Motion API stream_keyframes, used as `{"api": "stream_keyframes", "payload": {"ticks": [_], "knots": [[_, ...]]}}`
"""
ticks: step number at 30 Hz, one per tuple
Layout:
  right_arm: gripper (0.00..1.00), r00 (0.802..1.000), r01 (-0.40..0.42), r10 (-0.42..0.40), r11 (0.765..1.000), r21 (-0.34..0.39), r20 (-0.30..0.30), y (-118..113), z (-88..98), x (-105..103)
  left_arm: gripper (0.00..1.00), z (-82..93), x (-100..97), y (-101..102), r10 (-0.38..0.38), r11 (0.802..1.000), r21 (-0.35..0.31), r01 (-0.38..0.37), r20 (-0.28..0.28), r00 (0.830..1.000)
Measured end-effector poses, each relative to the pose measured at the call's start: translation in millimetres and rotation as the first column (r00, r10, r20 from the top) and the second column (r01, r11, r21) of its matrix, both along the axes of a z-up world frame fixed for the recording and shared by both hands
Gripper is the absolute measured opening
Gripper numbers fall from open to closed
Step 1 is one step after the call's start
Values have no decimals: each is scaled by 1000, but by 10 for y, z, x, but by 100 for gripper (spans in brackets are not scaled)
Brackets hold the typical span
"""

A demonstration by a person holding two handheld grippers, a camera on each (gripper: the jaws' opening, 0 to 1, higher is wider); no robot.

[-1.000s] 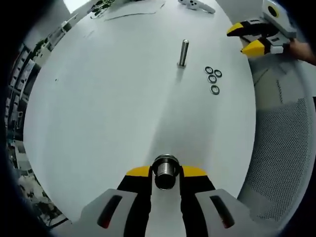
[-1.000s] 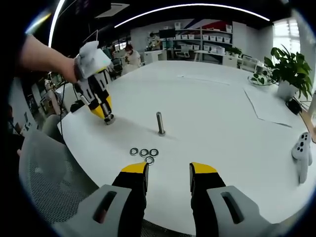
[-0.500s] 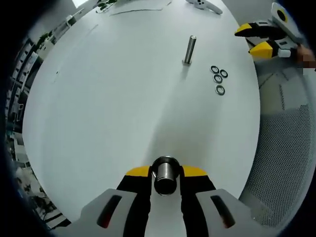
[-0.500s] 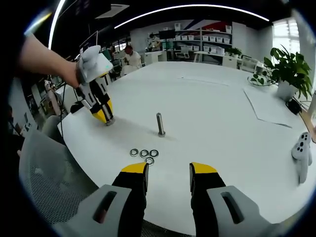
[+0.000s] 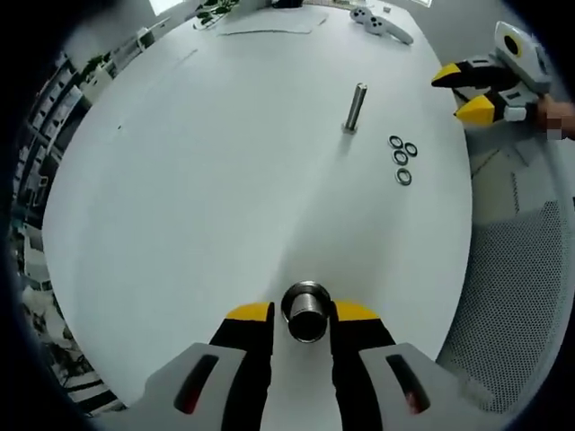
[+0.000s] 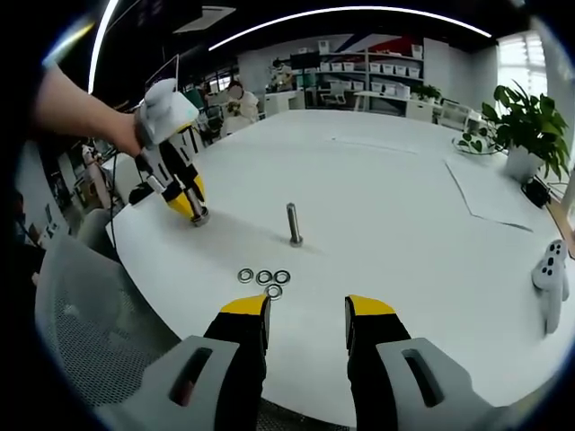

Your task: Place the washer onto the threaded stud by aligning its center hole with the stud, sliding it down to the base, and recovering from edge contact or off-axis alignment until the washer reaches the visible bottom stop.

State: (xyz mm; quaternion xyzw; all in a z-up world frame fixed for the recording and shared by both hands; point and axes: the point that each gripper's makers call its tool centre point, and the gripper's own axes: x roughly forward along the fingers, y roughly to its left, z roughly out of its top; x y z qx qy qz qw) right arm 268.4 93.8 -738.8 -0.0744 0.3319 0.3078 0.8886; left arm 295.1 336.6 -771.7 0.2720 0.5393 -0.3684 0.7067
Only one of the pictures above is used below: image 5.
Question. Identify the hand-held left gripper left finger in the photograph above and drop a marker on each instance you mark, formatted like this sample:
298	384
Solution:
242	359

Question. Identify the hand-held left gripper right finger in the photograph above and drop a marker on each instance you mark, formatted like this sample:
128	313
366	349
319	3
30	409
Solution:
359	359

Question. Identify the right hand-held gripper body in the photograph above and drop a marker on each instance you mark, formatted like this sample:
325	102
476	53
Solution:
523	58

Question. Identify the thick steel threaded stud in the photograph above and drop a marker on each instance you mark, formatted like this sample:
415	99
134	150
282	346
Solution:
307	314

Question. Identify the large steel washer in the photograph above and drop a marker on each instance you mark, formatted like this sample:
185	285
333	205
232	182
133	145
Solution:
310	284

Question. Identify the thin steel threaded stud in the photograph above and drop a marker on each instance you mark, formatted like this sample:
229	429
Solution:
356	108

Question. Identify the person's right hand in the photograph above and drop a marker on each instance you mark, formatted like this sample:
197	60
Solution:
557	107

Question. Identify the person's grey trousers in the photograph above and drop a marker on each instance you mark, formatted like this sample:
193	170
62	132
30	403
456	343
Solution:
516	175

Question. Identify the white game controller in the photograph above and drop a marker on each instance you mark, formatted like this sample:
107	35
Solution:
382	24

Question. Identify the grey mesh office chair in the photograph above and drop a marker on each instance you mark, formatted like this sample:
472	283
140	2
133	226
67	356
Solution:
516	314

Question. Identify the green plant in white pot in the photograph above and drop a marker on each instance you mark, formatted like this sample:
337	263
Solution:
213	11

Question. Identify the shelf with white bins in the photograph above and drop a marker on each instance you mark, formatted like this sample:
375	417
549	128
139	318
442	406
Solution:
54	116

